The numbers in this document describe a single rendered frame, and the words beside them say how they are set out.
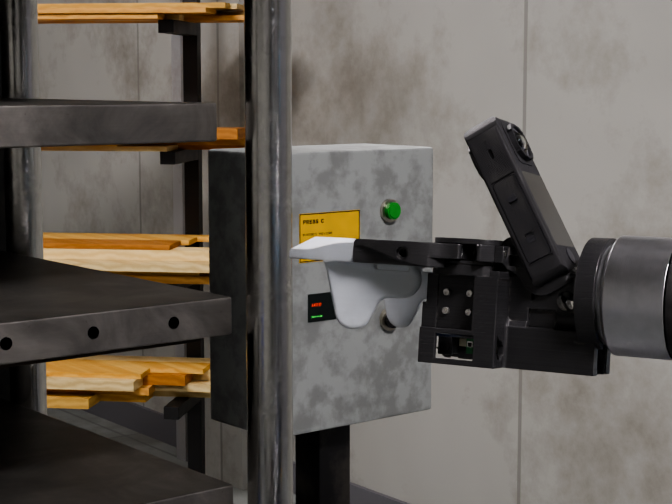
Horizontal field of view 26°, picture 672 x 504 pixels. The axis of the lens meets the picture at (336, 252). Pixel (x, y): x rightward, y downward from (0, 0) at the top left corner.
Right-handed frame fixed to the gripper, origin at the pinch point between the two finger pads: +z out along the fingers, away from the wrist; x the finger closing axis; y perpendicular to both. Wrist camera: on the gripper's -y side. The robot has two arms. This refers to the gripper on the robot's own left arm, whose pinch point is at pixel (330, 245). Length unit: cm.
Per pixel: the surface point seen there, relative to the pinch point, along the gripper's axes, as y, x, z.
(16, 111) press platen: -14, 45, 66
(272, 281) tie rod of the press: 4, 71, 45
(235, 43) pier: -77, 373, 240
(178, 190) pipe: -23, 406, 283
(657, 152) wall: -34, 307, 61
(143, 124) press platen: -14, 61, 59
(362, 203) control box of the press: -7, 98, 47
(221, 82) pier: -63, 379, 249
